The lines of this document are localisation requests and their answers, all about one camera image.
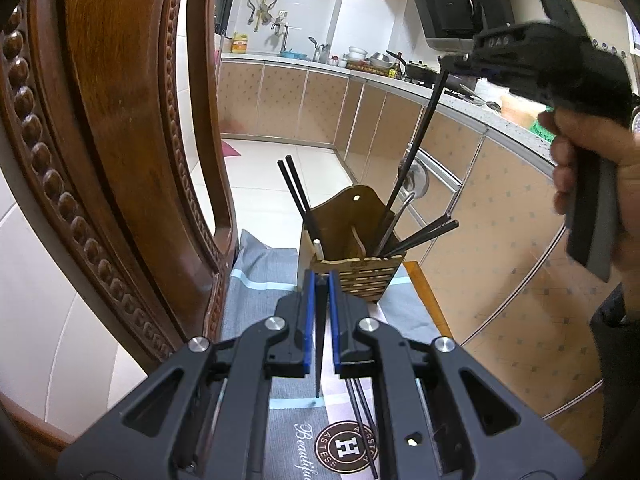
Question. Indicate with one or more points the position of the chrome kitchen faucet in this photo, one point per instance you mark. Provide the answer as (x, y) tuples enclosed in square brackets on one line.
[(282, 35)]

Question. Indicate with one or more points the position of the black range hood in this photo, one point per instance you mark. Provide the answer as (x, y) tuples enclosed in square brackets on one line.
[(450, 0)]

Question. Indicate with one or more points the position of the metal spoon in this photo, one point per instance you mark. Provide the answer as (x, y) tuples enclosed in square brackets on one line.
[(417, 180)]

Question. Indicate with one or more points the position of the wooden utensil holder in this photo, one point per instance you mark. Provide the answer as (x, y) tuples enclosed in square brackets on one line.
[(367, 220)]

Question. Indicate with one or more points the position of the metal bowl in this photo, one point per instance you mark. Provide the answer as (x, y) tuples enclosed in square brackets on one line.
[(382, 60)]

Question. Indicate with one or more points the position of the water heater pipes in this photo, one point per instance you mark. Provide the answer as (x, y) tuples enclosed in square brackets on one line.
[(260, 10)]

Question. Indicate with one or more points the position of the blue basin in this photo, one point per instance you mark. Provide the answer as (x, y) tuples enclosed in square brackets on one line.
[(292, 54)]

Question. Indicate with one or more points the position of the black frying pan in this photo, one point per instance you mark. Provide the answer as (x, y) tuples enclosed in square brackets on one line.
[(422, 71)]

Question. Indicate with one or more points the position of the person's right hand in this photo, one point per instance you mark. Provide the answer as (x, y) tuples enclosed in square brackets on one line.
[(562, 140)]

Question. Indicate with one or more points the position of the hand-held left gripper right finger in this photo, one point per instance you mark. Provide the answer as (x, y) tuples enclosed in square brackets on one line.
[(334, 325)]

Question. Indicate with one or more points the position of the black chopstick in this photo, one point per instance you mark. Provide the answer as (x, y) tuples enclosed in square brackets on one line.
[(302, 190), (425, 230), (319, 350), (295, 192), (425, 130), (435, 234), (362, 400), (362, 430)]

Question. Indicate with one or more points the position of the pink floor mat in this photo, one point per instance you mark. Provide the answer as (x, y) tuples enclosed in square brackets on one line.
[(231, 149)]

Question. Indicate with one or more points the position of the person's dark clothing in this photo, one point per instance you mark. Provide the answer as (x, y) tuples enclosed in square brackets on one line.
[(617, 350)]

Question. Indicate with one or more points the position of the dark sauce bottle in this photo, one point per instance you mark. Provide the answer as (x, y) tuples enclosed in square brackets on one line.
[(396, 69)]

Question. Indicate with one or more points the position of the stack of white bowls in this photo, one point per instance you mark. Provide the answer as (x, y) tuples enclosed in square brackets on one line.
[(357, 54)]

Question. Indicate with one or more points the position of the beige kitchen cabinets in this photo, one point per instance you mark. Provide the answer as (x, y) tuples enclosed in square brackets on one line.
[(500, 240)]

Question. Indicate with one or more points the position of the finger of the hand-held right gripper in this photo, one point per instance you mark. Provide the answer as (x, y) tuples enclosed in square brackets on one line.
[(460, 64)]

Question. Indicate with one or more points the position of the carved wooden chair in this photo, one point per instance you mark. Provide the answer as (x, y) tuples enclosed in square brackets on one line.
[(100, 110)]

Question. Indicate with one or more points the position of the grey pink printed tablecloth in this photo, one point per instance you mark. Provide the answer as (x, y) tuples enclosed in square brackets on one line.
[(255, 265)]

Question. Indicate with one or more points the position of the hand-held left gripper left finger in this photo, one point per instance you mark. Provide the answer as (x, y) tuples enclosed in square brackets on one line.
[(310, 325)]

